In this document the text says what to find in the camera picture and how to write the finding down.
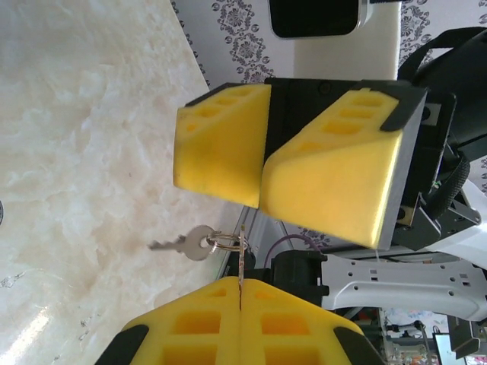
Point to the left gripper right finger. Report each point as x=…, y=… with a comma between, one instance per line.
x=289, y=334

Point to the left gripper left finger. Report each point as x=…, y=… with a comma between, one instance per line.
x=198, y=334

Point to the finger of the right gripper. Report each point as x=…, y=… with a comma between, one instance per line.
x=335, y=190
x=220, y=159

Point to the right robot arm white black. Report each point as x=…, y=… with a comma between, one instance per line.
x=380, y=285

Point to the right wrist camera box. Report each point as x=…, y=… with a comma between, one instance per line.
x=316, y=19

